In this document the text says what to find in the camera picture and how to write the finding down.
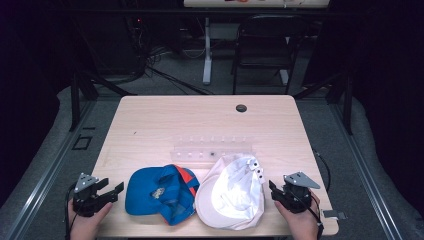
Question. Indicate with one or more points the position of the dark equipment with red light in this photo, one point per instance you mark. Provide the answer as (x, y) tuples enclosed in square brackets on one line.
[(138, 20)]

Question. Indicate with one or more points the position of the aluminium floor rail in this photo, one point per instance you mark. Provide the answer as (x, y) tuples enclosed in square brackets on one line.
[(366, 173), (43, 181)]

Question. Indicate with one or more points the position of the black metal stand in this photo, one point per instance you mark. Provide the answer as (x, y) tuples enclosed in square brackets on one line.
[(343, 96), (80, 96)]

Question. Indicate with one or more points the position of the grey tape piece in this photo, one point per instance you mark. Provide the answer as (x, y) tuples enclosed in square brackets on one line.
[(335, 214)]

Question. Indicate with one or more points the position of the black folding chair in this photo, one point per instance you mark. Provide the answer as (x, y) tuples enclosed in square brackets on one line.
[(266, 50)]

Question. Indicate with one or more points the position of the clear acrylic cap rack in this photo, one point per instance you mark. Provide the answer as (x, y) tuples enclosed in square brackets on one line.
[(200, 146)]

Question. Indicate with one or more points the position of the white cap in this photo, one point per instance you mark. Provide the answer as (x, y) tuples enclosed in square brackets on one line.
[(230, 200)]

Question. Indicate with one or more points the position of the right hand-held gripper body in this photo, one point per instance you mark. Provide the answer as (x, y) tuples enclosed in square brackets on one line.
[(296, 196)]

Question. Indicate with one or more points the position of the blue and orange cap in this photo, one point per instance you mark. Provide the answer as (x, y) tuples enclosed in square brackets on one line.
[(143, 193)]

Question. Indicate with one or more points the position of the person's right hand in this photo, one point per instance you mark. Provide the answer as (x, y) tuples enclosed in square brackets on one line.
[(303, 226)]

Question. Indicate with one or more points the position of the light background desk top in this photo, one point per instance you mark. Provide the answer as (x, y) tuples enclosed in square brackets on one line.
[(256, 3)]

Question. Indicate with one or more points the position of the white desk leg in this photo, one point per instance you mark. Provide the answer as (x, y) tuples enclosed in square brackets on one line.
[(207, 50)]

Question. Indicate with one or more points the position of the black table grommet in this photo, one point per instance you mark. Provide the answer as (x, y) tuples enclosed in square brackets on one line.
[(241, 108)]

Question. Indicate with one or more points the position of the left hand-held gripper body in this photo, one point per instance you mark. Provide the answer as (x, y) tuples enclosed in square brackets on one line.
[(86, 200)]

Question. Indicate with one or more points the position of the person's left hand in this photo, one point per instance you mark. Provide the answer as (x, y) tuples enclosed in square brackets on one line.
[(85, 226)]

